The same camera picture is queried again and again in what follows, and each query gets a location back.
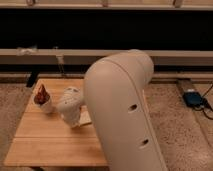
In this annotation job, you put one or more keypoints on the red cone toy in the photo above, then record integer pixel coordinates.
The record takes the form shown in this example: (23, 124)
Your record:
(42, 100)

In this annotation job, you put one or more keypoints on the wooden table board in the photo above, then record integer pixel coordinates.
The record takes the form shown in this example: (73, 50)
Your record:
(44, 140)

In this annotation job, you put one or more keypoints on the blue box device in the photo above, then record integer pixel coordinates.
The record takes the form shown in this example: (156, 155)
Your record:
(192, 98)

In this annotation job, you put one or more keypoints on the grey metal rail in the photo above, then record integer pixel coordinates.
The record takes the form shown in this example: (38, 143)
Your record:
(85, 56)

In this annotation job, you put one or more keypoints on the beige eraser block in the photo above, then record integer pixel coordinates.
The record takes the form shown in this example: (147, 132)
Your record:
(85, 119)

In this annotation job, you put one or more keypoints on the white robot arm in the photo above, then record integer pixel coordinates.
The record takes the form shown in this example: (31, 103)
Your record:
(113, 93)

